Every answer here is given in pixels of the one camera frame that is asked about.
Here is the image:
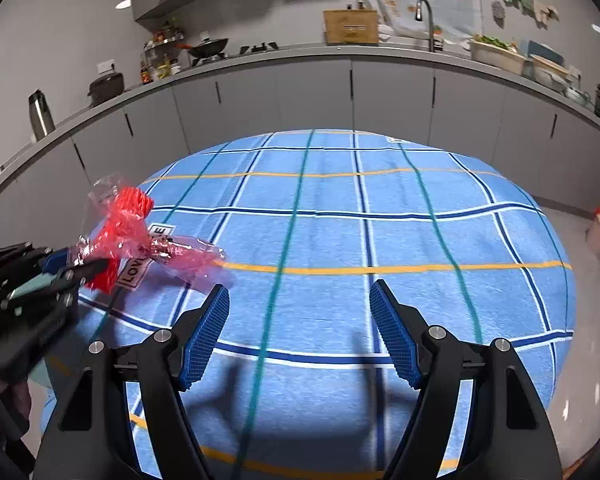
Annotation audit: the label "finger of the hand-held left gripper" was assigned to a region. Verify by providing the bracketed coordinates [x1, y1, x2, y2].
[39, 247, 89, 277]
[52, 258, 111, 287]

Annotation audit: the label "red mesh net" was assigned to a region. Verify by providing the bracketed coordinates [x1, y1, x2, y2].
[82, 186, 156, 295]

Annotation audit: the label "black kitchen faucet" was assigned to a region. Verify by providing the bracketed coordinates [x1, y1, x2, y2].
[414, 0, 444, 54]

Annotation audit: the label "black wok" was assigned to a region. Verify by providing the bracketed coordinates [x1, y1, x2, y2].
[177, 37, 230, 61]

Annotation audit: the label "basin with green vegetables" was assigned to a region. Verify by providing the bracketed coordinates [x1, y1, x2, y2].
[467, 35, 529, 77]

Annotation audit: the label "clear plastic bag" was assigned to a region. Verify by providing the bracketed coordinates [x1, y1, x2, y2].
[72, 172, 229, 292]

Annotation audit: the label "stack of bowls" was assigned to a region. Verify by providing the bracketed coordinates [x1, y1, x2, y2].
[530, 55, 581, 95]

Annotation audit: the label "black rice cooker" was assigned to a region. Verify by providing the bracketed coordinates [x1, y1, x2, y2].
[86, 72, 126, 108]

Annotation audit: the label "steel thermos jug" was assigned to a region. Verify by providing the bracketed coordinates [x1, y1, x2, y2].
[28, 89, 56, 142]

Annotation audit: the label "wooden knife block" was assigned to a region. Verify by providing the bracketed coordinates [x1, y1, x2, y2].
[323, 4, 380, 45]

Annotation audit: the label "grey kitchen base cabinets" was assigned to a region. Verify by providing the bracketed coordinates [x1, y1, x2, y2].
[0, 44, 600, 242]

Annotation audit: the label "gas stove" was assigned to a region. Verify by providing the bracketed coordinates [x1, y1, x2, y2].
[190, 42, 281, 66]

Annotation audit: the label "blue plaid tablecloth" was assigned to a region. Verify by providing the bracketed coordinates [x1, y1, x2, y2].
[40, 130, 579, 480]

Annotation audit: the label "hanging dish cloths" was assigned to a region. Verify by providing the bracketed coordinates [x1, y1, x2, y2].
[492, 0, 561, 26]

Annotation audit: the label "corner spice rack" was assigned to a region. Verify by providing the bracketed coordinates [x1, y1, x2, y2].
[142, 20, 187, 84]

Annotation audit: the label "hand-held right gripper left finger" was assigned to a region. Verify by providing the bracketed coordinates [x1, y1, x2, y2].
[32, 284, 231, 480]

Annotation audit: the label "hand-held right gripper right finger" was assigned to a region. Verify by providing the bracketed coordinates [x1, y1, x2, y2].
[369, 280, 565, 480]

